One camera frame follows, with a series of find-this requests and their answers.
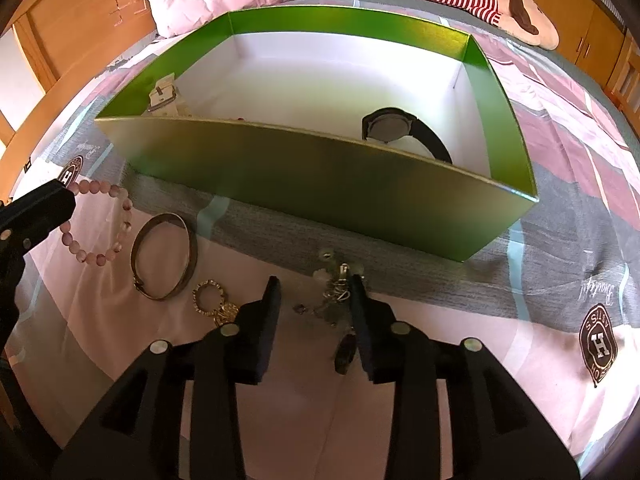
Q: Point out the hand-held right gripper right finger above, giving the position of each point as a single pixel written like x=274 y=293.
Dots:
x=362 y=330

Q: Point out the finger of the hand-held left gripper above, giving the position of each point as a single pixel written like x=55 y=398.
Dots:
x=40 y=210

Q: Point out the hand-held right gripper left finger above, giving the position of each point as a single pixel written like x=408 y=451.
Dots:
x=267 y=325

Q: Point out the green cardboard box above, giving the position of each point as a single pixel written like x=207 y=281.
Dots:
x=300 y=185

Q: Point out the cream wrist watch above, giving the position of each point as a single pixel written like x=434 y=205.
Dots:
x=167 y=97

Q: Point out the black wrist watch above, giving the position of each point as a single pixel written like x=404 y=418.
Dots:
x=430 y=135

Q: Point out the metal bangle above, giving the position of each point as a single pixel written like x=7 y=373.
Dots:
x=136 y=260

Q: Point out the wooden bed headboard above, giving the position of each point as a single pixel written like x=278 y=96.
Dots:
x=65 y=25

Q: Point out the wooden wardrobe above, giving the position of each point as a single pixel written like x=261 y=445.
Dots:
x=575 y=5

